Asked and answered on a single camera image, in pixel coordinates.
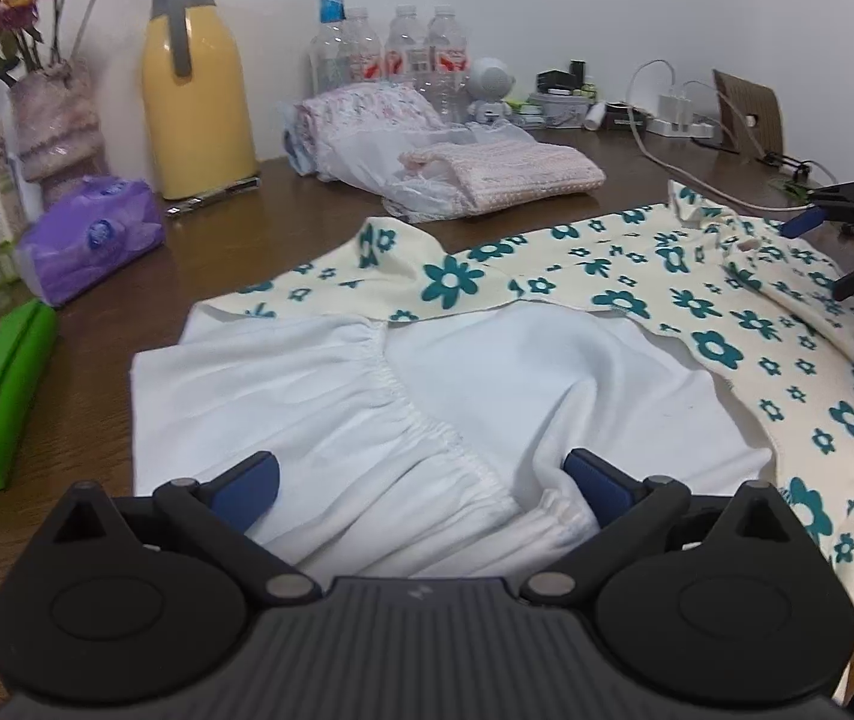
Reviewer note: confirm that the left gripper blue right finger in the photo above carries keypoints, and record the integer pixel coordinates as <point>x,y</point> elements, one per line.
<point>632,515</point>

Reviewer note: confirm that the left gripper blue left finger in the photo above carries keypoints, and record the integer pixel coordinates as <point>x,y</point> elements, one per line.
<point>215,518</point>

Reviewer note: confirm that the cream teal flower dress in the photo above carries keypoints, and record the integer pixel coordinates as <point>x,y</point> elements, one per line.
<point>421,404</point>

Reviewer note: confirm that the brown cardboard stand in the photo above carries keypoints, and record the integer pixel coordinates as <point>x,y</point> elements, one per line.
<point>750,115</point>

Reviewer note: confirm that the white charger adapter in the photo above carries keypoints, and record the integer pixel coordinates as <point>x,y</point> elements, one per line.
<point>675,109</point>

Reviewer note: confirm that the white power strip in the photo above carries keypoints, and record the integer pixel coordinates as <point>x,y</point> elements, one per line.
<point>694,130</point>

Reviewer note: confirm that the dark green flat box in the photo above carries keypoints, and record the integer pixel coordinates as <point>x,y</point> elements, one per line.
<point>621,117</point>

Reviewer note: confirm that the white small tube bottle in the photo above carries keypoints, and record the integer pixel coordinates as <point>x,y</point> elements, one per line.
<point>595,117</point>

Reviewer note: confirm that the black small box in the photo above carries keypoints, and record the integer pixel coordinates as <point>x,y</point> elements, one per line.
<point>558,80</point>

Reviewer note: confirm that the purple tissue pack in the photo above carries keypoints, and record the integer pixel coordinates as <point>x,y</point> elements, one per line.
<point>98,228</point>

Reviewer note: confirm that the green white small boxes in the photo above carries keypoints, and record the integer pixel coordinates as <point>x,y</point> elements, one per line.
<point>529,116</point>

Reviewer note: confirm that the pink striped folded garment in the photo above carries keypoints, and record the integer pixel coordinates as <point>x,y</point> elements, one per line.
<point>505,168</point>

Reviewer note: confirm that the yellow thermos jug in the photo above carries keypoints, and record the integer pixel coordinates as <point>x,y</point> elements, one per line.
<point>195,103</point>

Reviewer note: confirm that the pink fuzzy vase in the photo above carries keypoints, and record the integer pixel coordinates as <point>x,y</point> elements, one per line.
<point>57,128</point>

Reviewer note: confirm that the right plastic water bottle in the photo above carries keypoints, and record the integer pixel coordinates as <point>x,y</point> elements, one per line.
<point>449,59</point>

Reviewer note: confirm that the plastic water bottle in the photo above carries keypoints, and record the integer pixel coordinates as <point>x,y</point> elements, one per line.
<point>407,58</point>
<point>449,59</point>
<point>365,50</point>

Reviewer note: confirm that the pink floral folded garment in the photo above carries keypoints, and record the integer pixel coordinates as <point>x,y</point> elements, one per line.
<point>357,108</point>

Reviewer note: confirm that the middle plastic water bottle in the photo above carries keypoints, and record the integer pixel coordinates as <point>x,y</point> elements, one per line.
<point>407,58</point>

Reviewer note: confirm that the blue label glass bottle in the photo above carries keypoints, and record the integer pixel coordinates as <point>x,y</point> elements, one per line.
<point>329,51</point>

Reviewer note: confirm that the left plastic water bottle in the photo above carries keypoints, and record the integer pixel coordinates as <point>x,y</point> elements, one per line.
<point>365,50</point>

